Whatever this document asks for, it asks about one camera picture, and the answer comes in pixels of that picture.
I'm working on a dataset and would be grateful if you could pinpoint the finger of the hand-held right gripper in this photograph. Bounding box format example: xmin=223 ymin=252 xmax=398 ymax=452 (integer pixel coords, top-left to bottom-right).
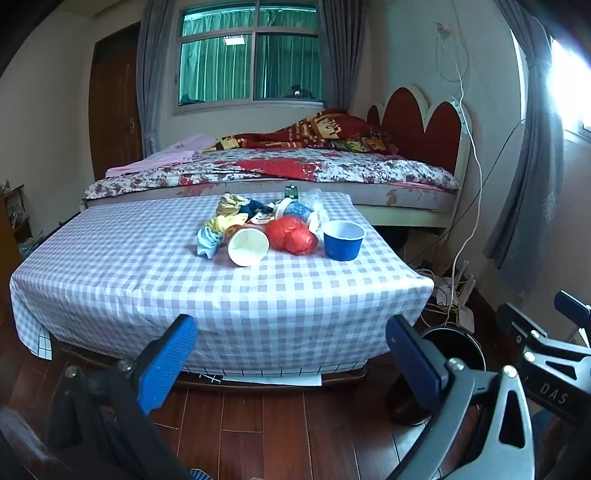
xmin=554 ymin=291 xmax=591 ymax=344
xmin=496 ymin=302 xmax=591 ymax=367

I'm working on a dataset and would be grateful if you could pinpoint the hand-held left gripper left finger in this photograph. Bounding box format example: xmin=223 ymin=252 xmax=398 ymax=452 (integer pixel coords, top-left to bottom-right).
xmin=46 ymin=314 xmax=199 ymax=480

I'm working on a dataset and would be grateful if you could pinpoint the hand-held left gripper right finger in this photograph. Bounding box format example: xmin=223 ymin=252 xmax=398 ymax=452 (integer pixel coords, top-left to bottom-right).
xmin=385 ymin=315 xmax=536 ymax=480

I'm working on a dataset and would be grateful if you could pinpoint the black trash bin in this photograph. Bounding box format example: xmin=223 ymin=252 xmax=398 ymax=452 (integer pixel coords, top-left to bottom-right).
xmin=388 ymin=325 xmax=488 ymax=425

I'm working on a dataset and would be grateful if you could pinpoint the light blue wrapper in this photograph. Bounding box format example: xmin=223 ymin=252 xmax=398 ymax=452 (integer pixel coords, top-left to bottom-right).
xmin=197 ymin=227 xmax=227 ymax=260

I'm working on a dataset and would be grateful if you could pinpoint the blue paper cup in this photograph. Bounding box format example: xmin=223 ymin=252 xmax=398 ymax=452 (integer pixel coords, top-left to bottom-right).
xmin=323 ymin=220 xmax=367 ymax=262
xmin=272 ymin=198 xmax=326 ymax=232

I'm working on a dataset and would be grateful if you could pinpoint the white paper cup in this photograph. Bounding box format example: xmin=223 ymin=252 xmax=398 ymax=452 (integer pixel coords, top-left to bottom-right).
xmin=225 ymin=224 xmax=270 ymax=267

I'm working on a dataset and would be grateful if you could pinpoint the tan paper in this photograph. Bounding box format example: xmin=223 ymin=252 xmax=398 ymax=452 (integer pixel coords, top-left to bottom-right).
xmin=217 ymin=194 xmax=250 ymax=217

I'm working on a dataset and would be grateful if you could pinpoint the dark blue wrapper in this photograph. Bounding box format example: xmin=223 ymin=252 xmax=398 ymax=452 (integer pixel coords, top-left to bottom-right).
xmin=238 ymin=198 xmax=274 ymax=225

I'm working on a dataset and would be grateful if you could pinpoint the red plastic bag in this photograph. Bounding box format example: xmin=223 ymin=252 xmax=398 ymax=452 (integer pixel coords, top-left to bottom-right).
xmin=265 ymin=216 xmax=319 ymax=256

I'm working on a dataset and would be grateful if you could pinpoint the clear plastic bag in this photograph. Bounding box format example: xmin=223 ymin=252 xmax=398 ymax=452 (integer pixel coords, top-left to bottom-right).
xmin=300 ymin=188 xmax=331 ymax=213

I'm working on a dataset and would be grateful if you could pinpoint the white router with antennas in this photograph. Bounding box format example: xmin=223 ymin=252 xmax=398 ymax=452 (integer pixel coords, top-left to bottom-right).
xmin=434 ymin=261 xmax=475 ymax=324

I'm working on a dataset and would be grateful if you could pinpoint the checked tablecloth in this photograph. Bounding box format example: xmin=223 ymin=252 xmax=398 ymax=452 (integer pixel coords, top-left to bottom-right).
xmin=10 ymin=191 xmax=435 ymax=376

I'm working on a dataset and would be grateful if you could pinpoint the grey curtain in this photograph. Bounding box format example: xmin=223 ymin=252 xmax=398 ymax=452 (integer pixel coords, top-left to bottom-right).
xmin=318 ymin=0 xmax=370 ymax=123
xmin=482 ymin=0 xmax=566 ymax=296
xmin=136 ymin=0 xmax=185 ymax=155

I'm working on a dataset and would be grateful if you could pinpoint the bed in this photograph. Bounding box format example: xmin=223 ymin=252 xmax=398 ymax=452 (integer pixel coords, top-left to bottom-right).
xmin=81 ymin=148 xmax=462 ymax=229

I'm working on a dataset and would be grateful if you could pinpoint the red and white headboard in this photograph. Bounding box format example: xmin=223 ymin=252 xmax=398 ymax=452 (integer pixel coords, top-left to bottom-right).
xmin=367 ymin=84 xmax=472 ymax=185

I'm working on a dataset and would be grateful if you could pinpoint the pink cloth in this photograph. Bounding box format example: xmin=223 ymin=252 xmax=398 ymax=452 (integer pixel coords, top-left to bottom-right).
xmin=106 ymin=134 xmax=218 ymax=177

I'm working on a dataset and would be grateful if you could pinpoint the wooden side cabinet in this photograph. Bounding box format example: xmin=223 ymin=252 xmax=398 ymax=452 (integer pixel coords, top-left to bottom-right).
xmin=0 ymin=185 xmax=33 ymax=273

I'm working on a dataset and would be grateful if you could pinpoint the bright side window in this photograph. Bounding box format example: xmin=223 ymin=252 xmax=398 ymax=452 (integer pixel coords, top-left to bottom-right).
xmin=551 ymin=39 xmax=591 ymax=139

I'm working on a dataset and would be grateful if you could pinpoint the floral bedsheet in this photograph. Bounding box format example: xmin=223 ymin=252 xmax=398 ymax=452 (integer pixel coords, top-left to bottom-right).
xmin=85 ymin=148 xmax=460 ymax=199

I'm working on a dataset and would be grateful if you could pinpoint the red patterned blanket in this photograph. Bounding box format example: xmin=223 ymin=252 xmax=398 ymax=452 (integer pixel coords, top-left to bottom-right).
xmin=203 ymin=108 xmax=398 ymax=155

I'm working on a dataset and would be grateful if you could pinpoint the brown wooden door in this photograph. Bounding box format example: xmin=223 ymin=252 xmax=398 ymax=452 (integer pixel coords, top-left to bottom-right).
xmin=88 ymin=23 xmax=144 ymax=181

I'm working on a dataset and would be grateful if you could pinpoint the green-tinted window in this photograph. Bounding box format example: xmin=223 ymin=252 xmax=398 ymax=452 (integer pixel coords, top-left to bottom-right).
xmin=173 ymin=0 xmax=326 ymax=116

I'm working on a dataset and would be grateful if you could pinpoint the white hanging cable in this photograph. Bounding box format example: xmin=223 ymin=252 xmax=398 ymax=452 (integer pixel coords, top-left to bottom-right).
xmin=434 ymin=23 xmax=483 ymax=278

